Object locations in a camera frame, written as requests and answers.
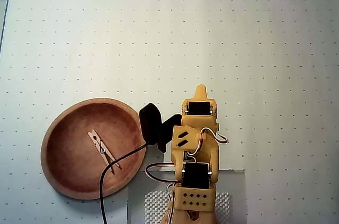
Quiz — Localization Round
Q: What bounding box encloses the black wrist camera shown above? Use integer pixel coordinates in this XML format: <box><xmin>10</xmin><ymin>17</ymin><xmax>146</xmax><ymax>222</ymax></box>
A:
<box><xmin>138</xmin><ymin>103</ymin><xmax>183</xmax><ymax>154</ymax></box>

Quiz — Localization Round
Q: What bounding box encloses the yellow gripper with servo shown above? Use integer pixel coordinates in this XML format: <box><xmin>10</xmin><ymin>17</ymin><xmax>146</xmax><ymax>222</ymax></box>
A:
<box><xmin>181</xmin><ymin>84</ymin><xmax>221</xmax><ymax>140</ymax></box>

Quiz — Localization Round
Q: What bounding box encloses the tan robot base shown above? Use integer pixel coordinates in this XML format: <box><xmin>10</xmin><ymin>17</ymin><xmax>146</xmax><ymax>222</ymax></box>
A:
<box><xmin>163</xmin><ymin>200</ymin><xmax>219</xmax><ymax>224</ymax></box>

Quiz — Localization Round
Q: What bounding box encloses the servo wire at arm base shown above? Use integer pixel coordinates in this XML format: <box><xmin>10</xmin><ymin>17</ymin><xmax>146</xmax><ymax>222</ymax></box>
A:
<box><xmin>145</xmin><ymin>163</ymin><xmax>181</xmax><ymax>224</ymax></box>

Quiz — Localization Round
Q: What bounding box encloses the white red gripper servo wire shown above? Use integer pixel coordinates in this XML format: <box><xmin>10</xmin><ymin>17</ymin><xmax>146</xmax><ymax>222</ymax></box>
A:
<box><xmin>189</xmin><ymin>128</ymin><xmax>229</xmax><ymax>161</ymax></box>

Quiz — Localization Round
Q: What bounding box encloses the round wooden bowl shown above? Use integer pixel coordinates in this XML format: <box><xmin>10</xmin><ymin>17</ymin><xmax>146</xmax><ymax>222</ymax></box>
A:
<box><xmin>40</xmin><ymin>97</ymin><xmax>147</xmax><ymax>200</ymax></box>

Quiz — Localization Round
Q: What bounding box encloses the white dotted mat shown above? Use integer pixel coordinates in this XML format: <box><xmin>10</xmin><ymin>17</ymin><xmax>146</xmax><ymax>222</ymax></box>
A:
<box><xmin>0</xmin><ymin>0</ymin><xmax>339</xmax><ymax>224</ymax></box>

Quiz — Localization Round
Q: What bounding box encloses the black camera cable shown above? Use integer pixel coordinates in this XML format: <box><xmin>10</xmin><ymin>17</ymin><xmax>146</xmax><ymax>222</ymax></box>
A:
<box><xmin>99</xmin><ymin>141</ymin><xmax>149</xmax><ymax>224</ymax></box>

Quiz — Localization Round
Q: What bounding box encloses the wooden clothespin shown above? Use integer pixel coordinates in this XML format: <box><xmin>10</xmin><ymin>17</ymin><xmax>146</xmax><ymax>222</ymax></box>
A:
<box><xmin>87</xmin><ymin>128</ymin><xmax>122</xmax><ymax>175</ymax></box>

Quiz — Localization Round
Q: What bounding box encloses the gray base plate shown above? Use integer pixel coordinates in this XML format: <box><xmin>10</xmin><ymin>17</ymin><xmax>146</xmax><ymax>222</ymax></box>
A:
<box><xmin>127</xmin><ymin>169</ymin><xmax>248</xmax><ymax>224</ymax></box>

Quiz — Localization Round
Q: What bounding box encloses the white mesh anti-slip pad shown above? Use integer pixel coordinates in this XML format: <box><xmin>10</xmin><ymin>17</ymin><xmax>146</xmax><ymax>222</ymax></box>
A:
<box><xmin>144</xmin><ymin>191</ymin><xmax>231</xmax><ymax>224</ymax></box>

